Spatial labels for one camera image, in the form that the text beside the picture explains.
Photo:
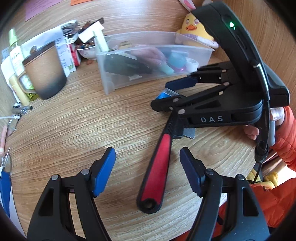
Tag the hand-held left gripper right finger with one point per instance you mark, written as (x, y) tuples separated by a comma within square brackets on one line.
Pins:
[(192, 172)]

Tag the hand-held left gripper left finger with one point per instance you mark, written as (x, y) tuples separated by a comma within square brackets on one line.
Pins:
[(104, 172)]

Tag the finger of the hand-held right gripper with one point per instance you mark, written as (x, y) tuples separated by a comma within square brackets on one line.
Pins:
[(182, 82), (166, 104)]

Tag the small blue packet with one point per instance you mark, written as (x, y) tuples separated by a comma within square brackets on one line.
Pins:
[(165, 93)]

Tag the clear tape roll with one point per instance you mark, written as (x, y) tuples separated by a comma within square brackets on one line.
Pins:
[(192, 64)]

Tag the teal round container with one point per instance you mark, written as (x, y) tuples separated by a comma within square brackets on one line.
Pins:
[(177, 59)]

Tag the clear plastic drawer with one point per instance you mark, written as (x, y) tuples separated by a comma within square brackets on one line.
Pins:
[(120, 76)]

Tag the person's right forearm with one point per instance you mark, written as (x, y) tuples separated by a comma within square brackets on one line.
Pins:
[(286, 139)]

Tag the person's right hand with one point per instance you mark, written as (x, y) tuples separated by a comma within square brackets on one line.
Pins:
[(252, 132)]

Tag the dark green pouch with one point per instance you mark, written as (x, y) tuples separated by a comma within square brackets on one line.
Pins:
[(127, 66)]

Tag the yellow chick plush toy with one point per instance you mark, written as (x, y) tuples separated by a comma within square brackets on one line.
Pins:
[(194, 27)]

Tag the yellow cloth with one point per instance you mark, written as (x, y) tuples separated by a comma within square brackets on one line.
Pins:
[(269, 178)]

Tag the person's orange jacket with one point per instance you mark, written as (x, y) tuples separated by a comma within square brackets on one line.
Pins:
[(272, 206)]

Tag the bowl of beads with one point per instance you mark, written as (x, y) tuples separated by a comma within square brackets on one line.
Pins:
[(86, 52)]

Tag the white and blue box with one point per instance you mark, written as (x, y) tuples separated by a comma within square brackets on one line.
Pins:
[(4, 192)]

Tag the red small box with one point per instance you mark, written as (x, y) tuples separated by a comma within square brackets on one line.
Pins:
[(75, 56)]

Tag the eyeglasses with pink temple tips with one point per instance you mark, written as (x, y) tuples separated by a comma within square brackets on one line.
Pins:
[(11, 126)]

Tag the bundle of metal pens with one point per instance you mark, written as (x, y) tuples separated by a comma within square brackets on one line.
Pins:
[(22, 108)]

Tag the small white box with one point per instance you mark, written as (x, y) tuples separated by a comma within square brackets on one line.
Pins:
[(91, 31)]

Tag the brown ceramic mug with lid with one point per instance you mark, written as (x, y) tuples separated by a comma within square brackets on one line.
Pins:
[(46, 71)]

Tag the small yellow tube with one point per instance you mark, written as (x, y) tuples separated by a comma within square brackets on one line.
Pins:
[(19, 91)]

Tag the dark foil packets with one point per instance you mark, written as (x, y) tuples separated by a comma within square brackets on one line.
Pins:
[(74, 26)]

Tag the orange paper note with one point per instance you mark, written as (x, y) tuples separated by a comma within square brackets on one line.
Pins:
[(78, 1)]

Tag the stack of white papers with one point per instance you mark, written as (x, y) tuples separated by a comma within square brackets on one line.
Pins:
[(48, 38)]

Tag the green spray bottle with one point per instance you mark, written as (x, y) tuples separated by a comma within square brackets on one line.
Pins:
[(15, 44)]

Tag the pink paper note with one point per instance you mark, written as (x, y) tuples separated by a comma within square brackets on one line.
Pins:
[(39, 8)]

